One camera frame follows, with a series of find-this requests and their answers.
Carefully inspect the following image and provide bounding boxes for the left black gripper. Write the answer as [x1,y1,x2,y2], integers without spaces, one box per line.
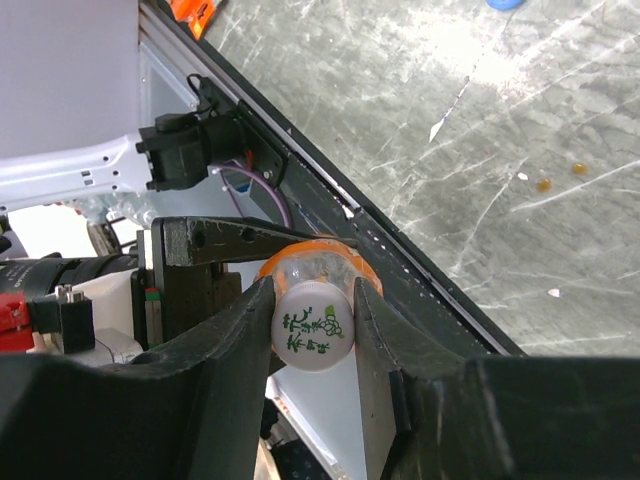
[130,216,331,350]

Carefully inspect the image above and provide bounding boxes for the orange utility knife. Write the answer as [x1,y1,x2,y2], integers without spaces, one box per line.
[169,0,226,40]

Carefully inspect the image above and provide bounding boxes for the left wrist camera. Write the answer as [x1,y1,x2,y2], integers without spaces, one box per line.
[1,254,149,366]

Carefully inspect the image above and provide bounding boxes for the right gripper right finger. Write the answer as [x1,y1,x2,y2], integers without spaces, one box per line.
[354,279,639,479]

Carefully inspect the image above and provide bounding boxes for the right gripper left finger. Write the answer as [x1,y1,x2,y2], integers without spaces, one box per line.
[1,278,275,479]

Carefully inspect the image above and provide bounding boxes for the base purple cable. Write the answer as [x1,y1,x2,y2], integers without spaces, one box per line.
[209,162,294,229]

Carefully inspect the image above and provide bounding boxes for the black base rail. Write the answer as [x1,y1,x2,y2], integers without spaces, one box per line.
[193,43,523,356]

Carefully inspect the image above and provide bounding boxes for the orange tea bottle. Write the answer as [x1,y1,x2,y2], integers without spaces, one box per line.
[255,238,384,302]

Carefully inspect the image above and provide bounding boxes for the aluminium frame rail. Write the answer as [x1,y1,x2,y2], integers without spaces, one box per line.
[138,1,197,124]

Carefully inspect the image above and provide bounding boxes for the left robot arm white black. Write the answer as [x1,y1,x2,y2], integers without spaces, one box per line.
[1,134,338,352]

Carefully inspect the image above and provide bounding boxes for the blue bottle cap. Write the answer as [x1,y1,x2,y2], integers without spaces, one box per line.
[486,0,525,11]

